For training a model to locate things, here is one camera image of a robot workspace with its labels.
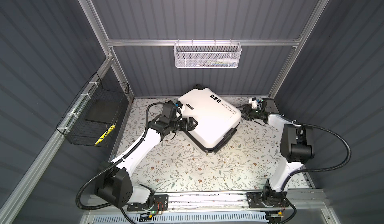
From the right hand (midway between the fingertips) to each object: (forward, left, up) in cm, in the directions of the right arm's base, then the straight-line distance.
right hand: (238, 111), depth 94 cm
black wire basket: (-26, +79, +22) cm, 85 cm away
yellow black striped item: (-22, +68, +14) cm, 73 cm away
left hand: (-14, +29, +7) cm, 33 cm away
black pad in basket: (-14, +72, +19) cm, 76 cm away
